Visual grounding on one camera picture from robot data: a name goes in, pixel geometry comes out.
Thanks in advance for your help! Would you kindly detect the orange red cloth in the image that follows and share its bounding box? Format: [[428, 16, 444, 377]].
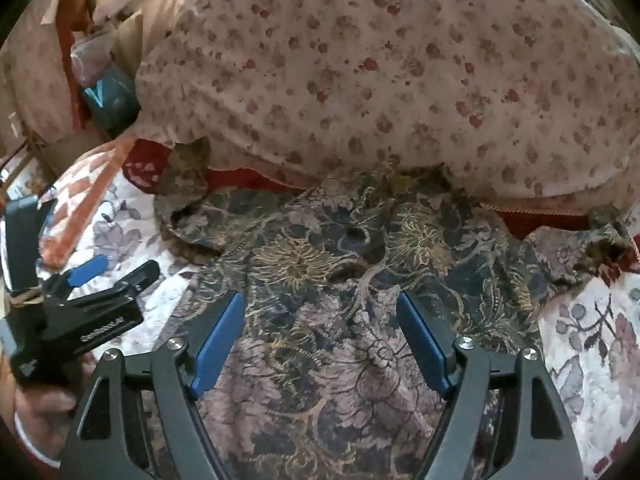
[[54, 0, 97, 128]]

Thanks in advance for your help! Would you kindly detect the pink spotted curtain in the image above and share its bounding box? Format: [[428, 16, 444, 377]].
[[0, 0, 86, 161]]

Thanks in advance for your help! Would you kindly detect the person's left hand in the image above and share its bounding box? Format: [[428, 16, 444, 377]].
[[15, 354, 97, 457]]

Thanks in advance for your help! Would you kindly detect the clear plastic bag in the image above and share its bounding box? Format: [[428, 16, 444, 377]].
[[69, 29, 117, 87]]

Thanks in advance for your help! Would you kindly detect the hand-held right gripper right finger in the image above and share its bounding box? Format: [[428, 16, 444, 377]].
[[396, 291, 586, 480]]

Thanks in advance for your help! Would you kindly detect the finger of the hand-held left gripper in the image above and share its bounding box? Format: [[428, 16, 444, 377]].
[[65, 259, 162, 314], [47, 254, 110, 302]]

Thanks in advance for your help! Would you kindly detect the dark floral patterned garment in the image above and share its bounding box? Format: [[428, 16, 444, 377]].
[[152, 137, 636, 480]]

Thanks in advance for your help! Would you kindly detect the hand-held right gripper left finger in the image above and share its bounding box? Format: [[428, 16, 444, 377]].
[[59, 290, 246, 480]]

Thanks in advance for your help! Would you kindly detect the white floral plush blanket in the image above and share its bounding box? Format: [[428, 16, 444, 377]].
[[0, 135, 640, 480]]

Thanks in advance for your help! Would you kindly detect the teal box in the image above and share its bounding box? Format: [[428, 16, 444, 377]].
[[81, 66, 142, 132]]

